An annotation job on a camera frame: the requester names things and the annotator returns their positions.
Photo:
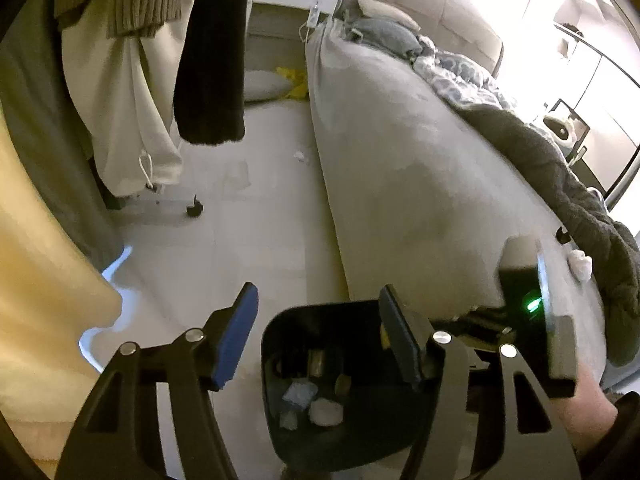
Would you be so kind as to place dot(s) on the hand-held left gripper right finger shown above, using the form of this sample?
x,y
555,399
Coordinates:
x,y
400,340

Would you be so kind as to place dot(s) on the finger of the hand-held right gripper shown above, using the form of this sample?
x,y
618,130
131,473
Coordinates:
x,y
482,319

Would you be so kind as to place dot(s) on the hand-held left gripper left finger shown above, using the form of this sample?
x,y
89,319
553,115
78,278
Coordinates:
x,y
234,342

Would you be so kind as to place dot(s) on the black trash bin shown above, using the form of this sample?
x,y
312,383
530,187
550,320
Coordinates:
x,y
350,320

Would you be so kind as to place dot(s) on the white sock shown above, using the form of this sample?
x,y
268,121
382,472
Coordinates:
x,y
300,391

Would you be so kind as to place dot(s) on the person's right forearm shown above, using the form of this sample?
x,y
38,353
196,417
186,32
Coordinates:
x,y
592,410

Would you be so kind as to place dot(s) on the large white crumpled tissue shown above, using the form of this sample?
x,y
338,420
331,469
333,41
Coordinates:
x,y
580,262

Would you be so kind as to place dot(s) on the black curved plastic piece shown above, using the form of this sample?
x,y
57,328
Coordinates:
x,y
562,235

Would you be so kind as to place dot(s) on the dark grey fluffy blanket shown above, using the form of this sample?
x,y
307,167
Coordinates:
x,y
565,180

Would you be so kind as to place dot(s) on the grey bed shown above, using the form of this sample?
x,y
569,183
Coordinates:
x,y
400,160

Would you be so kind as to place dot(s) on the small white tissue scrap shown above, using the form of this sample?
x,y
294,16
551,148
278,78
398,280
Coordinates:
x,y
300,156

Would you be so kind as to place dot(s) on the yellow cloth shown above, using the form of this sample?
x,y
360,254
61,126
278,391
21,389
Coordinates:
x,y
40,300

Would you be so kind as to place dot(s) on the white round cushion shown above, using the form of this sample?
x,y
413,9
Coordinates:
x,y
557,127

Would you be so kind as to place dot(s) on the blue patterned duvet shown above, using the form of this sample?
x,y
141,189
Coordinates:
x,y
465,75

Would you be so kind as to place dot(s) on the yellow plastic bag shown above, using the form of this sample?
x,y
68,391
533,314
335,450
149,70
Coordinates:
x,y
296,82

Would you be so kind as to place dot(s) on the olive grey coat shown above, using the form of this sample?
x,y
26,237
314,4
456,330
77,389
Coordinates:
x,y
45,135

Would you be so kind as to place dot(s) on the black fuzzy garment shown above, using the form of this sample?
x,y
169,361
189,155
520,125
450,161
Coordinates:
x,y
215,60

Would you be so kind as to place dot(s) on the grey pillow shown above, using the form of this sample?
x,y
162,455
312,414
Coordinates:
x,y
390,35

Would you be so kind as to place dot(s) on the grey upholstered headboard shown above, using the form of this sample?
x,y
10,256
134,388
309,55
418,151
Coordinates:
x,y
450,15

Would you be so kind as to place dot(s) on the beige pillow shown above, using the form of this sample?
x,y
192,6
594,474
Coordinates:
x,y
387,10

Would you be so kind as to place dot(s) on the white power strip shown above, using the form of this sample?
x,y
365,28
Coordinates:
x,y
314,15

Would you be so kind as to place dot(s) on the olive knit sweater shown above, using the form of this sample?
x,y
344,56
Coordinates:
x,y
140,0

